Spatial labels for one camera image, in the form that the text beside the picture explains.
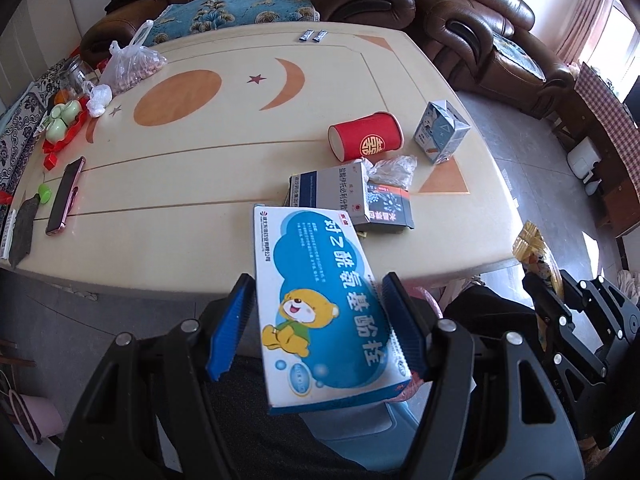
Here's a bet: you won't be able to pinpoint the glass jar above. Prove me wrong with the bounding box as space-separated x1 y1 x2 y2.
57 56 96 93

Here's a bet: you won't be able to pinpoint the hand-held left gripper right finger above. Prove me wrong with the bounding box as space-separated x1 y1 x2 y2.
381 271 587 480

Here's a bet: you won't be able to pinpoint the pink plastic bucket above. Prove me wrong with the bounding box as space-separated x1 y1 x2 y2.
10 392 66 443

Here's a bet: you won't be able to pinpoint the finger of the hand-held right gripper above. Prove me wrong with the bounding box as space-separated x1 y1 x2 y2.
522 273 609 377
560 269 640 362

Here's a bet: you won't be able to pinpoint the long brown leather sofa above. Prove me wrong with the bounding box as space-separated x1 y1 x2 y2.
80 0 417 68

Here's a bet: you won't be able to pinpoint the pink curtain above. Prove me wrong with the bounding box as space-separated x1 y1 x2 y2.
555 0 616 66

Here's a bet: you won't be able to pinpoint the plastic bag of peanuts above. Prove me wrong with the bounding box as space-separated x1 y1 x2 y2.
100 19 168 95

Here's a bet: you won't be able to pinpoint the grey medicine box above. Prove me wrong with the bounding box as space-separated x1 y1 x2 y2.
289 160 373 226

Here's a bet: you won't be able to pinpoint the checkered tablecloth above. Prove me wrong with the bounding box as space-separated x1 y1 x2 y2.
574 62 640 161

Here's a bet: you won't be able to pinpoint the blue patterned seat cover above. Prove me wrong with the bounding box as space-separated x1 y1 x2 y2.
150 0 321 46

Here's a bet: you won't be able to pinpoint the dark grey pouch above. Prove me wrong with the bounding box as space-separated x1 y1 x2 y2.
7 195 41 268

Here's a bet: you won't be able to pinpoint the yellow snack bag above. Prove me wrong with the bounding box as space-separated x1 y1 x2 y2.
515 220 566 301

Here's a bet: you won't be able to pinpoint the blue white bear medicine box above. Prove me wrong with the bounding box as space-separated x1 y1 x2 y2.
251 203 413 416

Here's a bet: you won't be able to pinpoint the smartphone with pink case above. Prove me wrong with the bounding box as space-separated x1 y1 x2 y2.
45 156 87 237

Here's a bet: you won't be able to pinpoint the clear plastic wrapper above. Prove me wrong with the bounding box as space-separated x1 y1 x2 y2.
362 154 418 192

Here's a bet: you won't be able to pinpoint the dark blue medicine box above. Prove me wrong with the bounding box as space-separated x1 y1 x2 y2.
357 183 416 233

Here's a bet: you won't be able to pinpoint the small blue seat cover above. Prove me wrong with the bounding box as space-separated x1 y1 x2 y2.
492 35 546 83

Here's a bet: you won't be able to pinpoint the crumpled white plastic bag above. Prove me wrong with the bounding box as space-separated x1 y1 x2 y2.
81 80 114 118

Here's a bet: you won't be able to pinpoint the red tray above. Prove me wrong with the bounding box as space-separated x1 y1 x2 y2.
41 110 93 171

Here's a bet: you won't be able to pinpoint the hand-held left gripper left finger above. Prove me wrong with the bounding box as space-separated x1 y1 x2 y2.
52 272 258 480

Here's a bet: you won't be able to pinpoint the wooden cabinet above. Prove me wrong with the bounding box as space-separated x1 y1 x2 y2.
550 85 640 238

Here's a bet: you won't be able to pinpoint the white appliance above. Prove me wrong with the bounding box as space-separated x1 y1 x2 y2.
566 140 601 181

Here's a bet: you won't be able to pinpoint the person's dark pants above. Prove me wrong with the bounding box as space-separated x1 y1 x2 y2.
205 285 541 480

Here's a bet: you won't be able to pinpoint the blue white drink carton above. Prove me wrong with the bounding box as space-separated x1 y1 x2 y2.
413 100 471 166

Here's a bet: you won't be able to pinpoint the red paper cup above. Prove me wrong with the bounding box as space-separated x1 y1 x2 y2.
327 111 404 162

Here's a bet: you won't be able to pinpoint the brown leather armchair sofa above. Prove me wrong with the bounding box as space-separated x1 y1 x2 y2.
395 0 576 121

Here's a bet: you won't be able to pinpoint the black white patterned cloth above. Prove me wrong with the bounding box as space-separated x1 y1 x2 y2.
0 57 68 196

